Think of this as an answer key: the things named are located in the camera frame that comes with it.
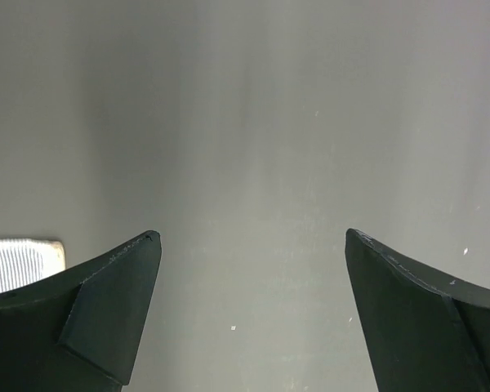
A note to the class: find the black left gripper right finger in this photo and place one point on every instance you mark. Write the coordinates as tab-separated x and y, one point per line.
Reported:
425	330

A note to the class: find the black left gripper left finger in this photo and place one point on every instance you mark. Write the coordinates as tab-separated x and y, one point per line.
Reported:
80	329

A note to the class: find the clear plastic bin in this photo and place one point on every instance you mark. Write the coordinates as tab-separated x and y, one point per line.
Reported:
24	261

